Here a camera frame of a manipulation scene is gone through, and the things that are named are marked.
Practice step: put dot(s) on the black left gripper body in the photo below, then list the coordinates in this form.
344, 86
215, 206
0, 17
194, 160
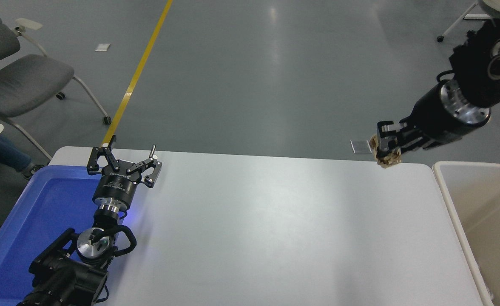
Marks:
116, 187

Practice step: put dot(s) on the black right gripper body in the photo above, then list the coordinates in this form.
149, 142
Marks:
433, 117

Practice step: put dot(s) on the tan paper ball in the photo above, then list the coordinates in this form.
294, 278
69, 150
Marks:
389, 162

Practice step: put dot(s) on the silver floor plate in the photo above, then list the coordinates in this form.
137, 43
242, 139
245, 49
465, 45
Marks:
360, 147

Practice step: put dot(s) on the blue plastic tray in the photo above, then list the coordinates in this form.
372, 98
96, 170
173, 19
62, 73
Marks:
41, 212

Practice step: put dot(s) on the person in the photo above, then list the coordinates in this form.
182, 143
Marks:
3, 153

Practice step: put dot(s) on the grey padded chair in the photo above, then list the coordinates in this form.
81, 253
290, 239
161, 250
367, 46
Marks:
20, 85

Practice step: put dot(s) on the large pale bin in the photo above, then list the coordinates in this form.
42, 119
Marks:
488, 221

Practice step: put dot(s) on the white-framed castor chair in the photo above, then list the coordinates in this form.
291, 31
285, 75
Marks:
494, 4

